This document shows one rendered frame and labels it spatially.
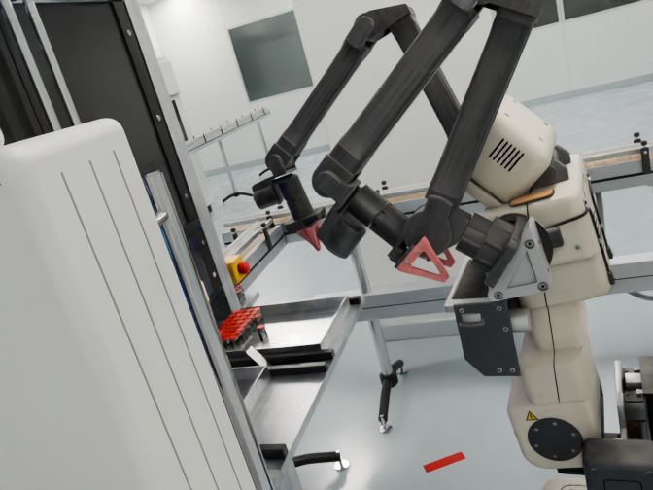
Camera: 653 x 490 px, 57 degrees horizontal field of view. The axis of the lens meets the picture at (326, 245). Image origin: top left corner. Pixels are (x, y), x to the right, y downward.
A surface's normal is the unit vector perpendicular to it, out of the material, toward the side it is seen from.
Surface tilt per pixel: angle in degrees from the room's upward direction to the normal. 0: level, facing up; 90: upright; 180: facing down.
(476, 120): 83
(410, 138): 90
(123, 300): 90
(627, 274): 90
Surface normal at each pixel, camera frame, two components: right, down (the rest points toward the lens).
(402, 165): -0.27, 0.36
